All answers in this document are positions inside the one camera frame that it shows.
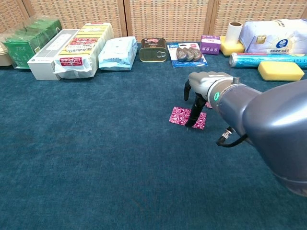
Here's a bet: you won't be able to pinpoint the blue cling film roll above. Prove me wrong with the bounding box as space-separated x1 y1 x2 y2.
229 52 307 70

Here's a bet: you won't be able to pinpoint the light blue wet wipes pack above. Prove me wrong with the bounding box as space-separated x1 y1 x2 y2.
98 36 138 71

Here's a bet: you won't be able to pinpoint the wicker folding screen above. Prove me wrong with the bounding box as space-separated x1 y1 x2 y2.
0 0 307 44

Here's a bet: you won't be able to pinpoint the yellow sponge multipack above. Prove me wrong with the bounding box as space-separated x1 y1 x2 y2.
53 23 115 79

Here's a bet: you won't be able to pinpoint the large white tissue pack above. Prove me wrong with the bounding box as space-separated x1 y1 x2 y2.
239 19 307 55

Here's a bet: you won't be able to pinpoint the white power strip box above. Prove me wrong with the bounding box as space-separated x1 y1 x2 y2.
27 29 81 81

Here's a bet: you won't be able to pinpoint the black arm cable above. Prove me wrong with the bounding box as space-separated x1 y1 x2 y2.
215 126 249 147

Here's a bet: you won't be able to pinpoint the white lint roller refill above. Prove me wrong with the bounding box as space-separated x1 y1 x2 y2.
227 22 243 46

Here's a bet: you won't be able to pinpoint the dark gold luncheon meat can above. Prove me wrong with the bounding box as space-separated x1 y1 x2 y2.
139 38 168 63

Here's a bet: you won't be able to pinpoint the yellow sponge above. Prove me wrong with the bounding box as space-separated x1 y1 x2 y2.
257 61 305 82
220 35 245 57

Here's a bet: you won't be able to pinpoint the blue correction tape blister pack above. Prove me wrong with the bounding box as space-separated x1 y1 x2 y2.
167 42 209 69

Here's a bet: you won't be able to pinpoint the small purple box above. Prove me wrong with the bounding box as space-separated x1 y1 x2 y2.
200 34 221 56

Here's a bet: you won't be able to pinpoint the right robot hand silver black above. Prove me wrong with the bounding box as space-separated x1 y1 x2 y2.
183 71 237 129

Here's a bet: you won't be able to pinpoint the clear box green tea bags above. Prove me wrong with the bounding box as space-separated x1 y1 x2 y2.
0 14 63 69

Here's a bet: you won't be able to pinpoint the dark blue table cloth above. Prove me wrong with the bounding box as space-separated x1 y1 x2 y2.
0 42 307 230

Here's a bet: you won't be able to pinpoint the beige lunch box container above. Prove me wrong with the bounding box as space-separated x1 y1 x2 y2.
0 40 14 67

